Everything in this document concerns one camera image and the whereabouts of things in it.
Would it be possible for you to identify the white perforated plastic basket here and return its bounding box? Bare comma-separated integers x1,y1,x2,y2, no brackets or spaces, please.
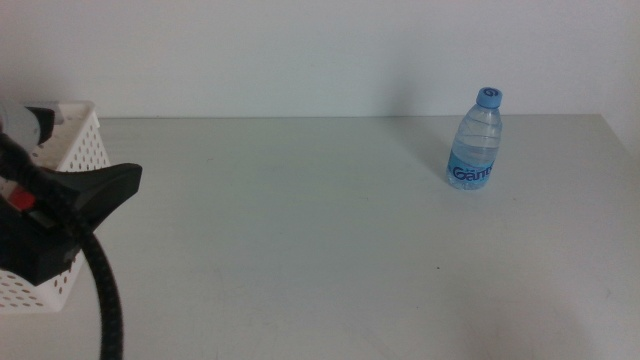
0,99,111,314

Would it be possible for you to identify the red cola can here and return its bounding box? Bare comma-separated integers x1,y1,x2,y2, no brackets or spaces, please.
8,187,37,212

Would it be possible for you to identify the clear water bottle blue cap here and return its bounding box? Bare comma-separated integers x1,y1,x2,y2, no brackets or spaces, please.
445,86,504,191

